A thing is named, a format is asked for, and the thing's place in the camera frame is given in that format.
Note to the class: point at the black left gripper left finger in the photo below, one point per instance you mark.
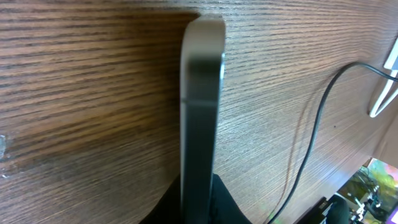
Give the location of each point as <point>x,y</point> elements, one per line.
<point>167,210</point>

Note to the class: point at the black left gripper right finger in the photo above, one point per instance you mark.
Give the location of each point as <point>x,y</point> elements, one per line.
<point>223,208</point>

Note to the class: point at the blue Galaxy smartphone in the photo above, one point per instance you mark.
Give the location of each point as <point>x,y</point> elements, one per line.
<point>201,78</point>

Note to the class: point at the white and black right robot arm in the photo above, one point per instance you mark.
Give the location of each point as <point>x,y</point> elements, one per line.
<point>339,212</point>

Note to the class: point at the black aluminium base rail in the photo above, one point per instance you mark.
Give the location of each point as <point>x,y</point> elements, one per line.
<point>316,214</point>

